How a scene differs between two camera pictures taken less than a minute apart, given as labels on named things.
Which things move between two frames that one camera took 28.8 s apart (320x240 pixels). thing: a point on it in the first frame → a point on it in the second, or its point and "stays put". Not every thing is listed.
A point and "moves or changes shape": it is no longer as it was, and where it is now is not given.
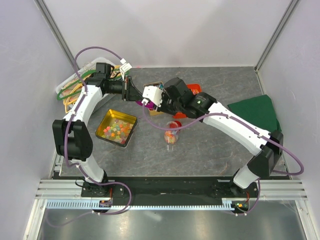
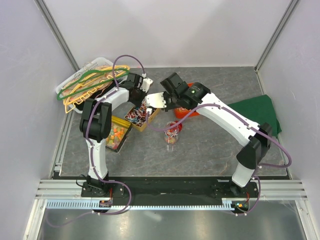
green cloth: [259, 110] stays put
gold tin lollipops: [158, 84] → [138, 116]
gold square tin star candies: [117, 127] moves or changes shape
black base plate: [168, 191] stays put
